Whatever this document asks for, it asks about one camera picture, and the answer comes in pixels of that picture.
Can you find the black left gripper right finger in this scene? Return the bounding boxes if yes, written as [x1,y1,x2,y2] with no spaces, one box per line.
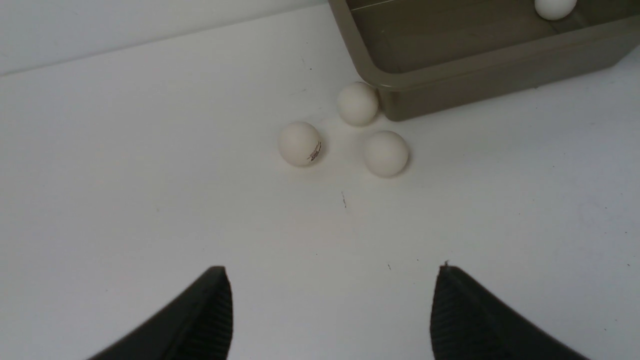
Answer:
[430,264,585,360]

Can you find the white ball with logo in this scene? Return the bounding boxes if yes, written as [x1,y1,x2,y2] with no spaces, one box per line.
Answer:
[278,121,323,167]

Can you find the tan plastic bin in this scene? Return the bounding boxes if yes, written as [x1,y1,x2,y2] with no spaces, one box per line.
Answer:
[329,0,640,121]

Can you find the white ball beside bin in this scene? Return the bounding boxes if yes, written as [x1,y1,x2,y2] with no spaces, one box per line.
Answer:
[337,82,379,127]

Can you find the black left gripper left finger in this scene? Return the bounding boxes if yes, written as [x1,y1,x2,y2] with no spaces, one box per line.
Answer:
[92,266,234,360]

